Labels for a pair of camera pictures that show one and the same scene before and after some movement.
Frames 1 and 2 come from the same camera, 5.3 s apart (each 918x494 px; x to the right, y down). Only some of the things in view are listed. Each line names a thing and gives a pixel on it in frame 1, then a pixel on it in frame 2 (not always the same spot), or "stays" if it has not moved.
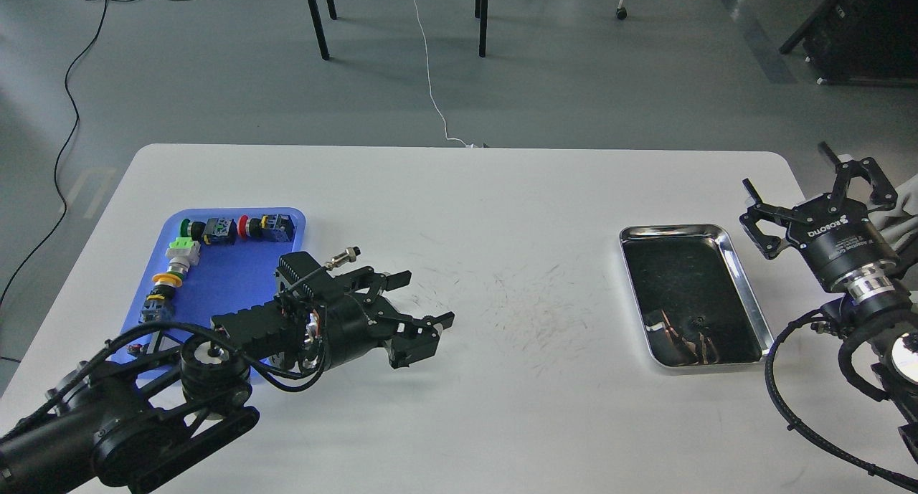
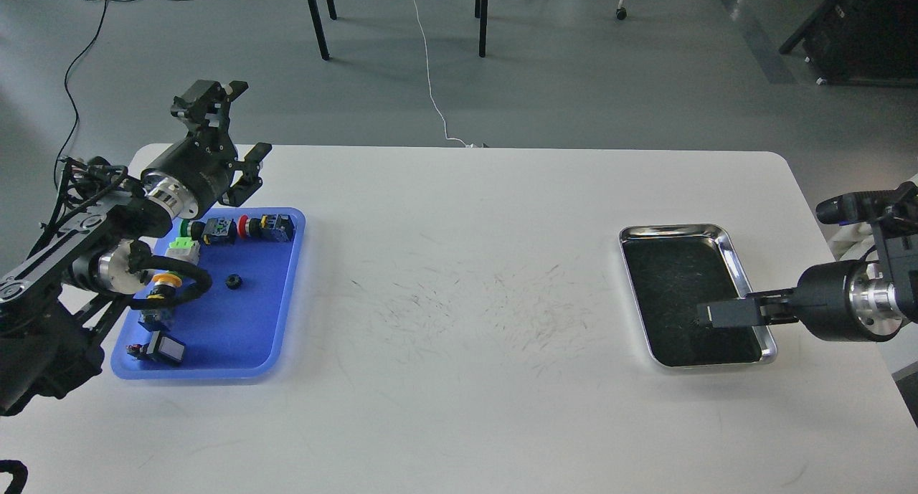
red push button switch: (276, 227) stays
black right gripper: (835, 242) -> (851, 301)
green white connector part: (185, 247) stays
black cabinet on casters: (863, 30) stays
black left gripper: (354, 325) -> (190, 180)
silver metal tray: (696, 307) stays
